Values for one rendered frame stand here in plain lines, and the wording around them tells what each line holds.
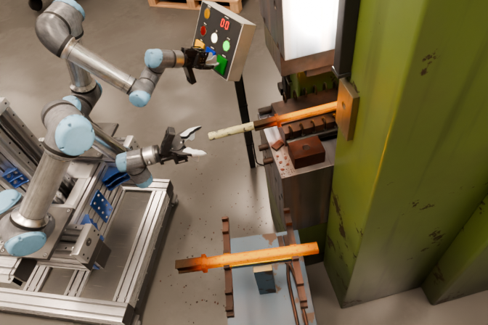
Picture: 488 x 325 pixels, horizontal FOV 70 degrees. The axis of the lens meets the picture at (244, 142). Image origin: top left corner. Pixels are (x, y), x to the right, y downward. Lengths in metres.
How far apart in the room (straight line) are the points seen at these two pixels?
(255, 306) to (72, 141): 0.83
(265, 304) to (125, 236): 1.11
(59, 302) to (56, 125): 1.21
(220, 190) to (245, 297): 1.19
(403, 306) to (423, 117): 1.42
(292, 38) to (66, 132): 0.73
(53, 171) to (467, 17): 1.16
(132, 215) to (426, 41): 1.91
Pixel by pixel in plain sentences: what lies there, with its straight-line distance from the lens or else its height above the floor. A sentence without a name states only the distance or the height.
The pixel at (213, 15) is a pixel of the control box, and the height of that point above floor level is 1.17.
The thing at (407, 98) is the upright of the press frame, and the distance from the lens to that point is 0.80.
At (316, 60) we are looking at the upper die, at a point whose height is 1.30.
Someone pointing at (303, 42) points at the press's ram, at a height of 1.41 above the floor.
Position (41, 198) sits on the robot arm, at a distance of 1.33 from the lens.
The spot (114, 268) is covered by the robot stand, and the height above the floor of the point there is 0.21.
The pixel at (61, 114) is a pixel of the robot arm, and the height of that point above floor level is 1.31.
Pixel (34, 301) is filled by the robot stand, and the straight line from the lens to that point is 2.28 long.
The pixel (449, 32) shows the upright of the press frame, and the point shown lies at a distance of 0.74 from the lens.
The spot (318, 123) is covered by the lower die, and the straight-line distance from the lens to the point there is 1.39.
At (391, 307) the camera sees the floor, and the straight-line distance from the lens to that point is 2.13.
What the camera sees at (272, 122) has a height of 1.01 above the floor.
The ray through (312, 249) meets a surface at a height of 0.97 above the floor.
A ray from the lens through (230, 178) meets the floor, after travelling 2.48.
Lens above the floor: 1.99
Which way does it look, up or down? 48 degrees down
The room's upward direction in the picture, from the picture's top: 11 degrees counter-clockwise
